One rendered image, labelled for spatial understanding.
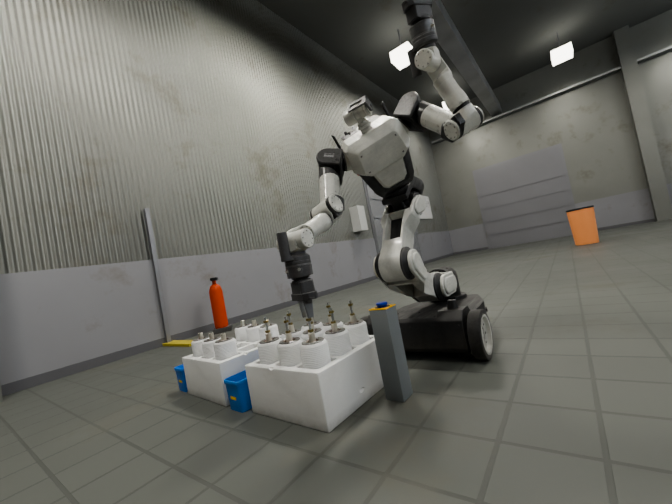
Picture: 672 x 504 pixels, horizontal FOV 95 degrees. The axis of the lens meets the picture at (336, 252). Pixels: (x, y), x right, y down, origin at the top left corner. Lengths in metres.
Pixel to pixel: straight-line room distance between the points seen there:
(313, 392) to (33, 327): 2.79
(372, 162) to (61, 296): 2.91
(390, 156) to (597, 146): 10.66
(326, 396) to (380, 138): 0.99
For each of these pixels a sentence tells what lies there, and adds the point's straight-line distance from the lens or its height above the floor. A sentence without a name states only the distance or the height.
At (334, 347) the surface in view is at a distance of 1.13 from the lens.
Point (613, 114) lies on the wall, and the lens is 12.04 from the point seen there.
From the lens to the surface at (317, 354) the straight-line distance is 1.04.
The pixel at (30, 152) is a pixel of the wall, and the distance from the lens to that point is 3.80.
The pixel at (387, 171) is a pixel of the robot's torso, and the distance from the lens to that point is 1.42.
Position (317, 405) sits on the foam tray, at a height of 0.08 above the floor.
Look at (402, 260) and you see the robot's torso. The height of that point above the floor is 0.45.
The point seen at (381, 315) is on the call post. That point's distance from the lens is 1.08.
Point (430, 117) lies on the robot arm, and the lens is 1.39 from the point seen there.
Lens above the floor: 0.49
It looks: 2 degrees up
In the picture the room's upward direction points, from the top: 11 degrees counter-clockwise
